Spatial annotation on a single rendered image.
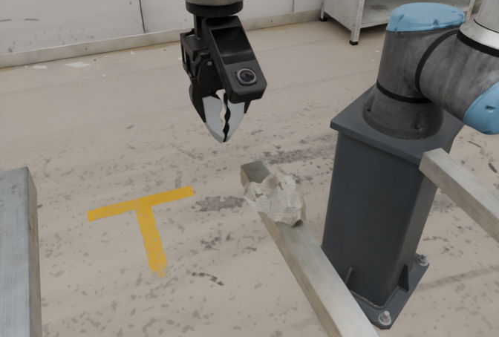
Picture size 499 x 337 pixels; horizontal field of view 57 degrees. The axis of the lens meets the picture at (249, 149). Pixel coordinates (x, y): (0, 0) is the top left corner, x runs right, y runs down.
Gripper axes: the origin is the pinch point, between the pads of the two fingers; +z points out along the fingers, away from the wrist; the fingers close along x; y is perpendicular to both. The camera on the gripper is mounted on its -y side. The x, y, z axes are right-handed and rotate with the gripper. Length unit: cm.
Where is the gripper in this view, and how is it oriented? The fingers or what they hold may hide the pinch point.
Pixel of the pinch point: (224, 137)
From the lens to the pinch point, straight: 66.6
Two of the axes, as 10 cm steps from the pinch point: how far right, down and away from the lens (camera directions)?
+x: -9.2, 2.4, -3.1
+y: -3.9, -5.7, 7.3
